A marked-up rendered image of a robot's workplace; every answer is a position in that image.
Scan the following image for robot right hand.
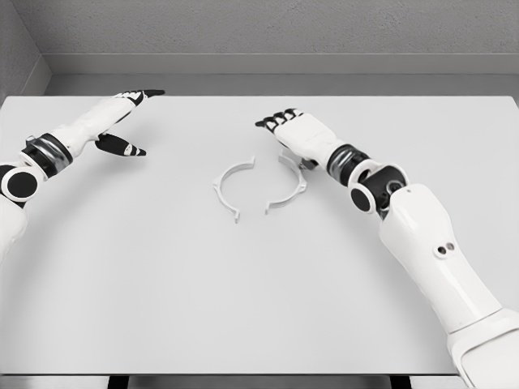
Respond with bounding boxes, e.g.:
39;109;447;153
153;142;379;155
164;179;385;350
255;108;345;170

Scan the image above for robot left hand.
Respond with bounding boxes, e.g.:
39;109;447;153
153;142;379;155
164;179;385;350
71;89;166;158

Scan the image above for white pipe clamp half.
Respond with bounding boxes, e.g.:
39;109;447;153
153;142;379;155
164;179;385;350
264;150;308;214
212;156;257;225

